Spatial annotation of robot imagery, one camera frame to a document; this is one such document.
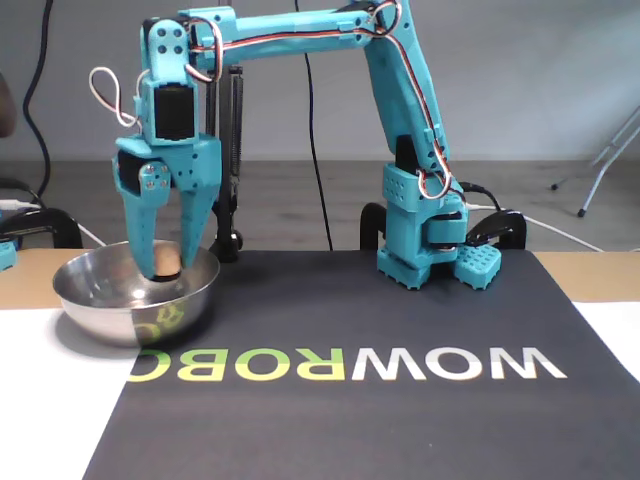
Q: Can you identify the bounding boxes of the metal bowl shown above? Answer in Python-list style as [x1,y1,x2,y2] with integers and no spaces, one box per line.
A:
[52,238,221,349]

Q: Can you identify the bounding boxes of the black power cable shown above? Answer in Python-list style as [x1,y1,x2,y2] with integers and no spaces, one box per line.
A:
[458,181,503,214]

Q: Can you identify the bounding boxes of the black mat with WOWROBO print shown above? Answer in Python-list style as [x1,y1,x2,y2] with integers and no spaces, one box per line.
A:
[82,248,640,480]

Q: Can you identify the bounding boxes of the white folding stand legs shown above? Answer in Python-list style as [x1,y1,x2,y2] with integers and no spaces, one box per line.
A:
[549,102,640,217]

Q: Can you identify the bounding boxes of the black spring lamp stand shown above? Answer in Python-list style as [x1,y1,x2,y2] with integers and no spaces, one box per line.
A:
[203,0,246,264]

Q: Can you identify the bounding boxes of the wooden ball with black ring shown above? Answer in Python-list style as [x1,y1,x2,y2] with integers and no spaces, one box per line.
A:
[152,241,182,281]

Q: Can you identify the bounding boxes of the short white cable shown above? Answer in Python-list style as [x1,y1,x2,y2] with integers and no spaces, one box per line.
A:
[74,222,109,247]

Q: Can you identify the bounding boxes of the gripper servo wire loop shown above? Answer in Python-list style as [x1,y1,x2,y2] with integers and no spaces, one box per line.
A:
[88,67,151,129]

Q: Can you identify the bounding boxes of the black cable loop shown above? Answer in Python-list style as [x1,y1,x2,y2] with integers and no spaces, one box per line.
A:
[0,175,47,207]

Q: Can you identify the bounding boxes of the teal gripper black servo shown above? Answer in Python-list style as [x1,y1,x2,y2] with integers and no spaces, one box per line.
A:
[112,134,222,281]

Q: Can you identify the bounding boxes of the arm servo wire harness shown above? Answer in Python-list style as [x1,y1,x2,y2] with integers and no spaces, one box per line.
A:
[185,0,455,202]

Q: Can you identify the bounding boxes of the thin black hanging cable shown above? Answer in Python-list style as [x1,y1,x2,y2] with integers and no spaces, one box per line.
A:
[293,0,335,250]

